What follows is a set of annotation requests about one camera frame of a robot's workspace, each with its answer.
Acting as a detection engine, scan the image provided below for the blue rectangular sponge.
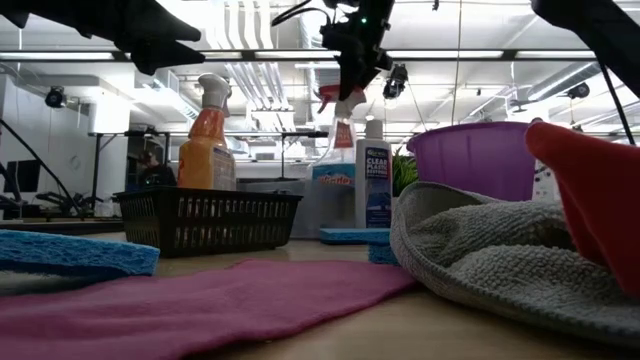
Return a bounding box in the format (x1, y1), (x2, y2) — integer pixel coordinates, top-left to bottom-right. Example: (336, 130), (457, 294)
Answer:
(0, 228), (161, 281)
(319, 227), (392, 246)
(367, 243), (401, 267)

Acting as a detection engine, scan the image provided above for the purple plastic bucket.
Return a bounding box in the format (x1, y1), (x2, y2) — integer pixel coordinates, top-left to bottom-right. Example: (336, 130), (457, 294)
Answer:
(405, 121), (539, 203)

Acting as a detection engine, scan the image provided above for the magenta cloth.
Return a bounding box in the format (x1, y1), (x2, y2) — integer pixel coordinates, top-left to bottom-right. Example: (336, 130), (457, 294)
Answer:
(0, 258), (419, 360)

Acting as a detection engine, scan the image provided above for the person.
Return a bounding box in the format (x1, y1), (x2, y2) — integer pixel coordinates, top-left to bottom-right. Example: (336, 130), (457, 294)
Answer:
(135, 148), (178, 189)

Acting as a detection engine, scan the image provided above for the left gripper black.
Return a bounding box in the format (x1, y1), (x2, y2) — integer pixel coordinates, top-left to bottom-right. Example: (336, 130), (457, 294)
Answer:
(0, 0), (206, 77)

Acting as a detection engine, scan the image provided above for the black monitor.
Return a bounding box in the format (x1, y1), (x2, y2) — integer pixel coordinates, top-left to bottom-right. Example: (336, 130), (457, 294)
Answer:
(3, 159), (42, 194)

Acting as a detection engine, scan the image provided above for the black overhead camera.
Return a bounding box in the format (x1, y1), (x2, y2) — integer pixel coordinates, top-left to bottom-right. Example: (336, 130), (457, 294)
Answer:
(381, 63), (410, 101)

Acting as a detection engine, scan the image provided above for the green plant white pot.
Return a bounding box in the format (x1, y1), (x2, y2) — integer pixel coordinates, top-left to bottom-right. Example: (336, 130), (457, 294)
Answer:
(391, 148), (421, 199)

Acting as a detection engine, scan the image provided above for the grey translucent caddy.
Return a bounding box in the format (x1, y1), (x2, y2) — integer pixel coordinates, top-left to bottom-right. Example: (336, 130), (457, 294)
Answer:
(236, 176), (321, 240)

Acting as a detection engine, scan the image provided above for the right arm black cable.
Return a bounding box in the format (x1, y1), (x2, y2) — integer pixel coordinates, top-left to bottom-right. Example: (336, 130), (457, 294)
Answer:
(596, 61), (638, 148)

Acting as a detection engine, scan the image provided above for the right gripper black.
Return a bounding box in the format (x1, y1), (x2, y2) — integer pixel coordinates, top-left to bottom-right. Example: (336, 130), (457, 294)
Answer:
(319, 0), (396, 101)

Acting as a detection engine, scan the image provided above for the orange spray bottle white trigger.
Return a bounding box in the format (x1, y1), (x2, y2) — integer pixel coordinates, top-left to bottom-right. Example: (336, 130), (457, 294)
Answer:
(177, 72), (238, 192)

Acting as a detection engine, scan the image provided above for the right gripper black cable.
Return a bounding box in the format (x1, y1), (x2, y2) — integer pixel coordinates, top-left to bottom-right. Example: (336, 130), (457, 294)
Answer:
(271, 0), (334, 28)

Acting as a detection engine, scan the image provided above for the red cloth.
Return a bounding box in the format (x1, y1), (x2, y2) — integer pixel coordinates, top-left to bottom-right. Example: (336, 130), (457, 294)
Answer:
(524, 121), (640, 297)

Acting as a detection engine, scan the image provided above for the black ceiling spotlight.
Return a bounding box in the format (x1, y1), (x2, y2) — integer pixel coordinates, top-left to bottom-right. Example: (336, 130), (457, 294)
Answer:
(566, 81), (592, 100)
(44, 85), (67, 109)

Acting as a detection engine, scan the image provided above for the overhead light bar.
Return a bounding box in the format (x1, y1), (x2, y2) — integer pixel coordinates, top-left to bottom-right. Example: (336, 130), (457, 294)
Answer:
(0, 48), (640, 63)

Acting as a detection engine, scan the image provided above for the black aluminium table frame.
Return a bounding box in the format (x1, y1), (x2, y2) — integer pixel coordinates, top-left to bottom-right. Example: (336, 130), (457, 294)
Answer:
(0, 217), (126, 236)

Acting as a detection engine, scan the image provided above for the black plastic slotted basket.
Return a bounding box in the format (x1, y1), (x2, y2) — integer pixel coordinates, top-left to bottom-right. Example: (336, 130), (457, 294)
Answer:
(113, 185), (304, 259)

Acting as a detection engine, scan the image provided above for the grey microfibre cloth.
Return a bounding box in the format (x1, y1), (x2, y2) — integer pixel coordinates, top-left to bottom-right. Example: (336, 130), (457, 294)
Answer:
(389, 180), (640, 350)

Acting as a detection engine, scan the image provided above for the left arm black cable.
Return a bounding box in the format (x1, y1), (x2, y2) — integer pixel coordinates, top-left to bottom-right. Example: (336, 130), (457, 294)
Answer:
(0, 118), (84, 217)

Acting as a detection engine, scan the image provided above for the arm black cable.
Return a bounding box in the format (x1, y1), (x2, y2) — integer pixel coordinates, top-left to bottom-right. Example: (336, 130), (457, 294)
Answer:
(596, 61), (638, 148)
(0, 118), (84, 217)

